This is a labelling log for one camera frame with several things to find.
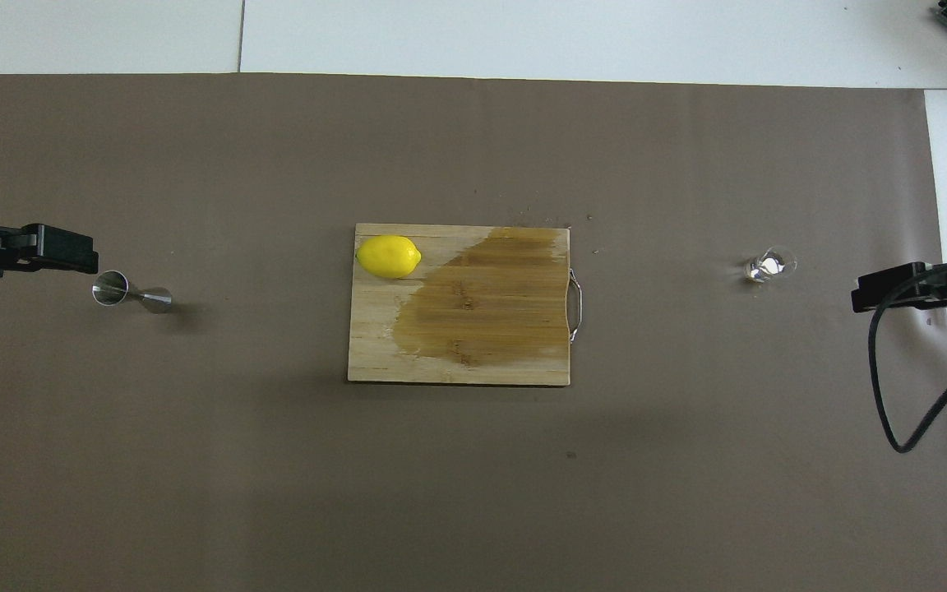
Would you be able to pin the brown paper table mat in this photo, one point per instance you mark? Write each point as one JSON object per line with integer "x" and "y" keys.
{"x": 194, "y": 452}

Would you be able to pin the small clear glass cup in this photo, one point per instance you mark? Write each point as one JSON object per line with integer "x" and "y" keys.
{"x": 765, "y": 266}

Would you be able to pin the yellow lemon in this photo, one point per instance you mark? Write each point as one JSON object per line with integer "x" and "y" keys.
{"x": 389, "y": 256}

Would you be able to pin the wooden cutting board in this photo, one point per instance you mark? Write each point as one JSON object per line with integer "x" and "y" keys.
{"x": 523, "y": 345}

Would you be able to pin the steel double cone jigger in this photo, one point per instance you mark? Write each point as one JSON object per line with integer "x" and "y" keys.
{"x": 112, "y": 288}

